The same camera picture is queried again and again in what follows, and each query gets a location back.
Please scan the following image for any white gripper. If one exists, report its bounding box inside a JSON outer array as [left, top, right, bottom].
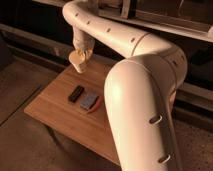
[[73, 27, 95, 61]]

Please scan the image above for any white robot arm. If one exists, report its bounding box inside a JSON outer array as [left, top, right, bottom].
[[62, 0, 187, 171]]

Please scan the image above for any black rectangular block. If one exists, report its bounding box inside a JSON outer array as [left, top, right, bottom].
[[68, 85, 84, 103]]

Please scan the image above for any grey sponge block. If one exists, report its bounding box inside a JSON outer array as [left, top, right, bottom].
[[80, 93, 98, 110]]

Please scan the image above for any red curved tool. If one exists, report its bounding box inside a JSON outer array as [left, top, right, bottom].
[[87, 96, 103, 114]]

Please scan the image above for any wooden table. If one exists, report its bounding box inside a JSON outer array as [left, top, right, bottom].
[[23, 55, 177, 166]]

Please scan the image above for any white shelf ledge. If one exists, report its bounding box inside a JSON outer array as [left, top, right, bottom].
[[89, 0, 213, 43]]

